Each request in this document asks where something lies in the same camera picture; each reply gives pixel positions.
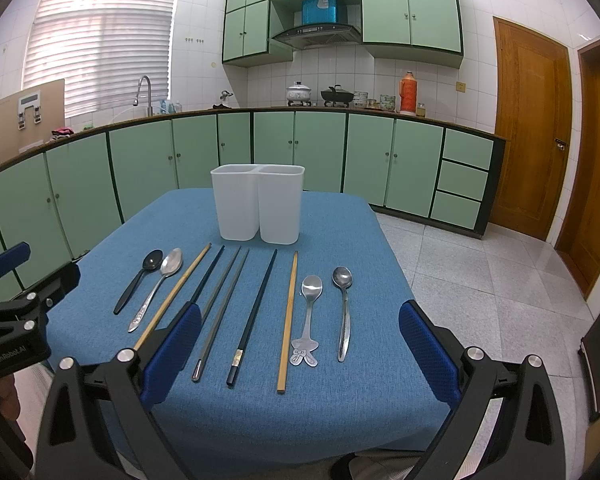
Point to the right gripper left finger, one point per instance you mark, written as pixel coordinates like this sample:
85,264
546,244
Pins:
74,442

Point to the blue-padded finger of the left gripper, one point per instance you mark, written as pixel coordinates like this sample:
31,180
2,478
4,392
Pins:
13,257

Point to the black plastic spoon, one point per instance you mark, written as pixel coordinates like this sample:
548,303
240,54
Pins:
150,263

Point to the silver patterned-handle spoon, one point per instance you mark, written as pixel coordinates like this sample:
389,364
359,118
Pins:
171,263

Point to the bamboo chopstick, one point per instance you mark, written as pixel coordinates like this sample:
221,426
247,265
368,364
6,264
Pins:
284,351
172,295

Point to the plain silver spoon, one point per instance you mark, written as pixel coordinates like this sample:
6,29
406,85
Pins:
342,278

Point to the silver cartoon-handle spoon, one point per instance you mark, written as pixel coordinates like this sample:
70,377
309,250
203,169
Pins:
303,347

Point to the green lower kitchen cabinets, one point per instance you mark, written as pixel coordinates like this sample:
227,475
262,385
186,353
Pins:
65,196

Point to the green kitchen cabinets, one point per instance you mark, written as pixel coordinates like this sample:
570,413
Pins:
428,31
65,196

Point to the green upper kitchen cabinets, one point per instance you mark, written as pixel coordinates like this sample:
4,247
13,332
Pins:
428,31

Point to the person's left hand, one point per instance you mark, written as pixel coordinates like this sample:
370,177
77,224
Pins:
9,402

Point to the pink cloth on counter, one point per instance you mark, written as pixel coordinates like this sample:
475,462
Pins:
62,133

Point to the cardboard box with print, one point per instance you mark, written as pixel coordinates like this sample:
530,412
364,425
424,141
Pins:
28,118

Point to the black chopstick decorated end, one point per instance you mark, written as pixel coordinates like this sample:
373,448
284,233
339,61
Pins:
246,333

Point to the black chopstick gold band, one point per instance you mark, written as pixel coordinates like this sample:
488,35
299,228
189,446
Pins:
204,280

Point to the grey chopstick left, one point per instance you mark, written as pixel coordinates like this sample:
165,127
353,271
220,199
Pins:
217,288

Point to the wooden door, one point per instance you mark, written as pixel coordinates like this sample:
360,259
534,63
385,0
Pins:
533,115
579,239

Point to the white window blind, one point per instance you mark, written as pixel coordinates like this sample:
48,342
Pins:
109,52

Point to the blue tablecloth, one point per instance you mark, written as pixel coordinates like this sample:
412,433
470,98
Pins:
376,398

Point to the white twin utensil holder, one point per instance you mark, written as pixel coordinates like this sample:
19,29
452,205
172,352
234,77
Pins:
258,200

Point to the white cooking pot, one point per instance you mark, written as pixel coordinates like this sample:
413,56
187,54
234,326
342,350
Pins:
298,94

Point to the black wok with lid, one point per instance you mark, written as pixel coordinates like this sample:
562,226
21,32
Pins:
335,96

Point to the jars on counter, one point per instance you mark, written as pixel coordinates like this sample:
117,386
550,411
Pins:
386,103

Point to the orange thermos flask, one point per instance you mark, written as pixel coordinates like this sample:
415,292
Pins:
408,94

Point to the black range hood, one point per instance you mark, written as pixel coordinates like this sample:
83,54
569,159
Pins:
319,35

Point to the blue box above hood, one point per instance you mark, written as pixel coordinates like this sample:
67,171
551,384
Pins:
323,11

